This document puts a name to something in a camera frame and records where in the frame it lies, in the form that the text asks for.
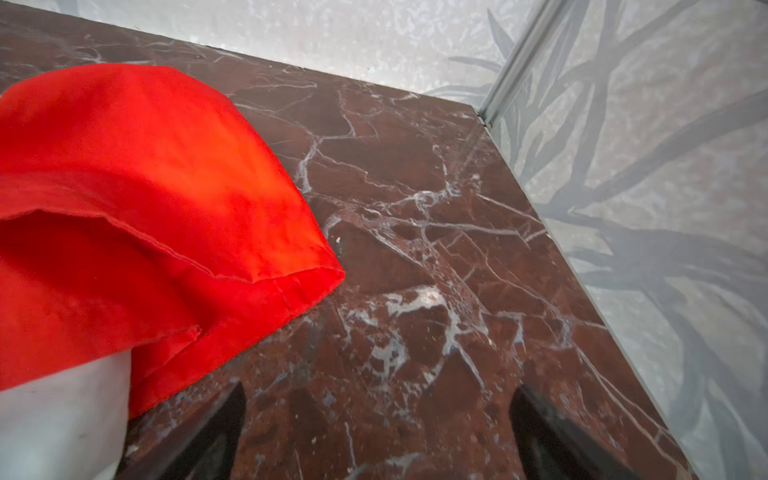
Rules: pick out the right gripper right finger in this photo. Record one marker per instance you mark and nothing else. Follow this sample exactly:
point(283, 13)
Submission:
point(551, 446)

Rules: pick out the rainbow striped kids jacket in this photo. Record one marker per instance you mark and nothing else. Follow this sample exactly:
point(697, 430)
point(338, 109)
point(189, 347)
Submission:
point(148, 236)

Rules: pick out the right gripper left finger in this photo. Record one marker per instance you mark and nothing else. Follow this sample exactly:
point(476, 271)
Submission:
point(202, 447)

